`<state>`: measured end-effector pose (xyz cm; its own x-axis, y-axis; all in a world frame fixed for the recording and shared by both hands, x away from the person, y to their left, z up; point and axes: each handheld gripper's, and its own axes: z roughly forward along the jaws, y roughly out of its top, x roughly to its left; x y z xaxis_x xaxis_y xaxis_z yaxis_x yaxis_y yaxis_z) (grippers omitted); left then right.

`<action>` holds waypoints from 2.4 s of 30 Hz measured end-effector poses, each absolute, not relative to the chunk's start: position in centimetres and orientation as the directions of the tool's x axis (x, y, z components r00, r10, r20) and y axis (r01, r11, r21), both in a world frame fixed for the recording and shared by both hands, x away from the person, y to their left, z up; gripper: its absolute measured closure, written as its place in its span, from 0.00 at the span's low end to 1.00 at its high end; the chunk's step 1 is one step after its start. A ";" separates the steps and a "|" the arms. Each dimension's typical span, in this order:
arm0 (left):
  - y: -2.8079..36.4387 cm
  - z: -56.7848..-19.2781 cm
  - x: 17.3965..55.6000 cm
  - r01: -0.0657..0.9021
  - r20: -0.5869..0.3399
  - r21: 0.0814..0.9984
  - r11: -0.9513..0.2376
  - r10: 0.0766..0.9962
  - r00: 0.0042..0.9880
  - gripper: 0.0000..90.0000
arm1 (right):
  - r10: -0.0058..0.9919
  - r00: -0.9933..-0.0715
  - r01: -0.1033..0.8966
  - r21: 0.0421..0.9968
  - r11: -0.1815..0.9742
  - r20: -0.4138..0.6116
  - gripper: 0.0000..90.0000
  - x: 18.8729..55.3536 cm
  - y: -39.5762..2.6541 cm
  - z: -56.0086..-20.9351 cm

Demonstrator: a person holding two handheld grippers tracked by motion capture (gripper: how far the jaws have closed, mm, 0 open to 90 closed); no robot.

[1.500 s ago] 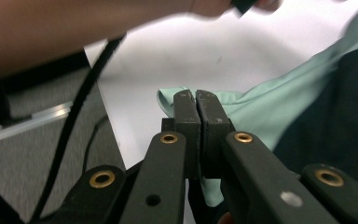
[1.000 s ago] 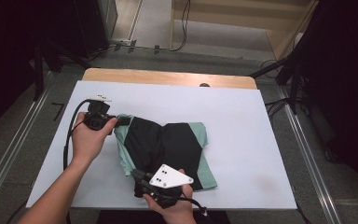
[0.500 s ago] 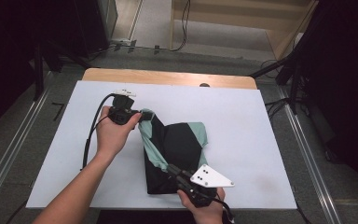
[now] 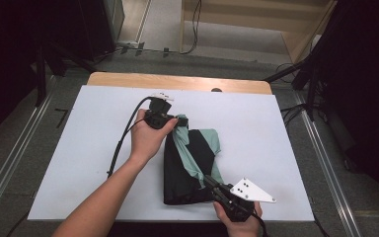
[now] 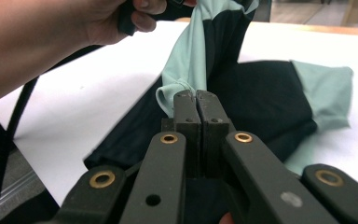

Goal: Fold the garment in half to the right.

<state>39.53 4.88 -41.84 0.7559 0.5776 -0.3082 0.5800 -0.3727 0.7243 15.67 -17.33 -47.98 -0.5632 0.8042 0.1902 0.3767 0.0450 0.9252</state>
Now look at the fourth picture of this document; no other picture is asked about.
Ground person's right hand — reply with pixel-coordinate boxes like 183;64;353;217
212;200;264;237

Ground wooden table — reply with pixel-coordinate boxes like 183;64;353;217
87;71;273;96

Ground black floor cables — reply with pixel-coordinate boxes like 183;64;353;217
275;62;310;127

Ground black metal stand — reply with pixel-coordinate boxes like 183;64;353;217
265;48;327;122
34;39;97;108

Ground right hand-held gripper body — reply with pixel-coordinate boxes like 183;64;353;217
211;177;276;223

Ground metal floor rail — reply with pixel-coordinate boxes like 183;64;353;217
0;77;58;231
294;90;363;237

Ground hanging black cable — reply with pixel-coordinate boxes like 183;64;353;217
180;0;202;55

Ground person's dark clothing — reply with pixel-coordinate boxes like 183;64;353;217
107;220;231;237

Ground hand-held gripper black cable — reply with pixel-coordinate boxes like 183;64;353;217
250;211;270;237
107;96;154;179

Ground white board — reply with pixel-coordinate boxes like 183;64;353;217
27;84;315;222

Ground black cabinet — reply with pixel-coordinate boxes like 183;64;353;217
78;0;126;62

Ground person's left hand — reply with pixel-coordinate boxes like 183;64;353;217
129;109;179;166

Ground black and green t-shirt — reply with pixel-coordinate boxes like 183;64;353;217
162;114;225;205

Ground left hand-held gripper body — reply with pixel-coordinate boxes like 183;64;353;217
143;92;179;130

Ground left hand-held gripper black cable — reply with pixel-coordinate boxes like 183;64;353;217
107;96;154;179

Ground dark curtain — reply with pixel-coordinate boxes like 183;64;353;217
0;0;80;149
319;0;379;211

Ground right hand-held gripper black cable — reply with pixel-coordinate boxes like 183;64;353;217
250;211;270;237

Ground light wooden shelf unit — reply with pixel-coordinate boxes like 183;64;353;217
179;0;339;65

